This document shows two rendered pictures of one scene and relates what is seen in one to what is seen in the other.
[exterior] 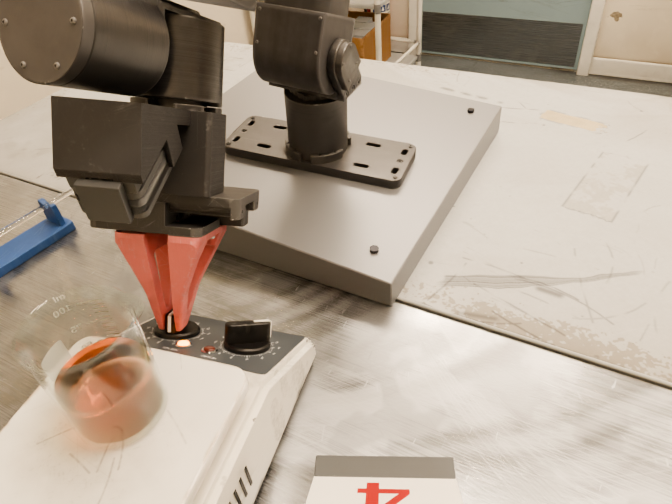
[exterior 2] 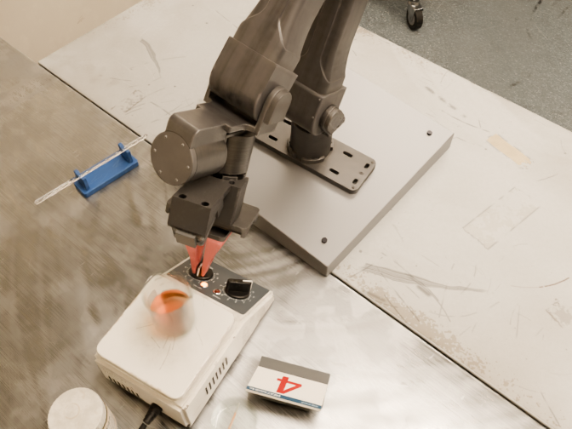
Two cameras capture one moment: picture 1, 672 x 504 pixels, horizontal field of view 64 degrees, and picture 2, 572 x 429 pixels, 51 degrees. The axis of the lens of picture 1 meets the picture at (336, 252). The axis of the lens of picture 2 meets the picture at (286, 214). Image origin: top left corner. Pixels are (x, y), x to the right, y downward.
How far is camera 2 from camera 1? 0.41 m
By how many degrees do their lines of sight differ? 14
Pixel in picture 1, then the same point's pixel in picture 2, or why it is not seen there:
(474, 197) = (408, 205)
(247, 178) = (257, 163)
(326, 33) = (322, 106)
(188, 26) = (237, 141)
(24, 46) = (162, 164)
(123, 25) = (208, 162)
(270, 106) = not seen: hidden behind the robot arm
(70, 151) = (176, 219)
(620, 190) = (507, 225)
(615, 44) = not seen: outside the picture
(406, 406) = (316, 340)
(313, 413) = (265, 332)
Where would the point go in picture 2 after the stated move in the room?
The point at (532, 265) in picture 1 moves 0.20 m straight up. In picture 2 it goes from (421, 269) to (454, 178)
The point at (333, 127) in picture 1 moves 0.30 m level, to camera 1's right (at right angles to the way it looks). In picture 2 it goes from (320, 145) to (532, 168)
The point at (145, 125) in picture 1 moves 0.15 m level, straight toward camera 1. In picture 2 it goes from (210, 214) to (230, 348)
